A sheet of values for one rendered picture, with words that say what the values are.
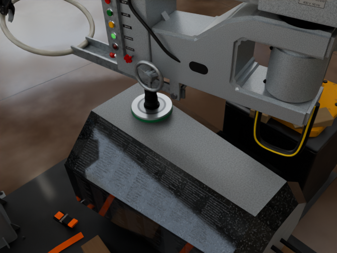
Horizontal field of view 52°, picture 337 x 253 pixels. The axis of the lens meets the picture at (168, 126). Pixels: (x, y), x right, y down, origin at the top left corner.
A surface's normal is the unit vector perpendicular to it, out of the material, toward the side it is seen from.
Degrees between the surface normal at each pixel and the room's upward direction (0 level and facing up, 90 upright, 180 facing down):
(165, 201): 45
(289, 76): 90
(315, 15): 90
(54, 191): 0
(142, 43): 90
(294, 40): 90
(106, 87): 0
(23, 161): 0
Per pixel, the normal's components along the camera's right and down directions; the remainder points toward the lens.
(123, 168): -0.49, -0.14
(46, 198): -0.04, -0.73
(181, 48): -0.55, 0.59
